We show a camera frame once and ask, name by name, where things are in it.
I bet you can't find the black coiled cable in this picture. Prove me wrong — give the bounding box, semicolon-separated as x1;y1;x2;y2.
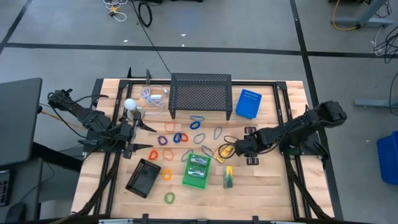
137;1;154;28

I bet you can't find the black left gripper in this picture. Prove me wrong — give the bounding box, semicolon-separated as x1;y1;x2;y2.
119;112;157;159

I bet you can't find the dark keyboard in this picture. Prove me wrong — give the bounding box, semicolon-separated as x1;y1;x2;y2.
0;169;11;207

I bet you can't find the black aluminium rig frame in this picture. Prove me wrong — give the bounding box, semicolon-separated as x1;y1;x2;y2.
73;67;335;223

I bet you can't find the black cable bundle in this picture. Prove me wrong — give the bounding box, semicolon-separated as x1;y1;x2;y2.
373;24;398;65

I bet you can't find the green plastic slotted basket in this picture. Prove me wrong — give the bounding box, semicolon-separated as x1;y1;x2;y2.
182;152;213;190

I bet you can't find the long black cable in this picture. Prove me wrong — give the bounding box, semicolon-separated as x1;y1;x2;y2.
128;0;172;75

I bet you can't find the black mesh monitor riser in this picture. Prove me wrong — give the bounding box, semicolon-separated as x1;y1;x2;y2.
168;73;234;121

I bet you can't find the black computer mouse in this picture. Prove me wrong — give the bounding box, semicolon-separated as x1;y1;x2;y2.
4;201;28;223

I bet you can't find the white cable with adapter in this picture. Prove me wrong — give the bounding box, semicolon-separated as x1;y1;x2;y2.
138;85;169;115

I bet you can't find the blue storage bin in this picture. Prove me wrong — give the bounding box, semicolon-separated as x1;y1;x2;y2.
376;131;398;186

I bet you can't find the grey desk foot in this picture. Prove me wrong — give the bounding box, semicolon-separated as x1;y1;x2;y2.
354;98;398;110

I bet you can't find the yellow cable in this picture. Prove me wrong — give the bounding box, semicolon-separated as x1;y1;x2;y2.
331;0;361;31

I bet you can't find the black desk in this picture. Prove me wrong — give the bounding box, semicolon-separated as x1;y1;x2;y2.
0;77;84;174

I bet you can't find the black plastic slotted basket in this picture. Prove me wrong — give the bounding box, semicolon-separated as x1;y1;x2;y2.
125;158;162;199

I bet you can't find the orange cable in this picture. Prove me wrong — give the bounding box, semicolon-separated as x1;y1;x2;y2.
40;110;86;130

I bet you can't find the brass lamp with white bulb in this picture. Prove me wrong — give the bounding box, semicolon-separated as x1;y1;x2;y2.
124;98;146;122

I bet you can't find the blue plastic slotted basket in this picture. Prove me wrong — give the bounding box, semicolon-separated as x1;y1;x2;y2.
235;89;263;120

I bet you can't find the white cable bundle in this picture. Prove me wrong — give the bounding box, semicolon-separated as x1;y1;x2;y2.
103;0;128;22

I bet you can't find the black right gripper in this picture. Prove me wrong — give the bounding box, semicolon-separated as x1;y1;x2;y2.
233;126;274;166

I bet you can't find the grey desk leg frame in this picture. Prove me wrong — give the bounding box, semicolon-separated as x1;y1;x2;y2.
329;0;394;28

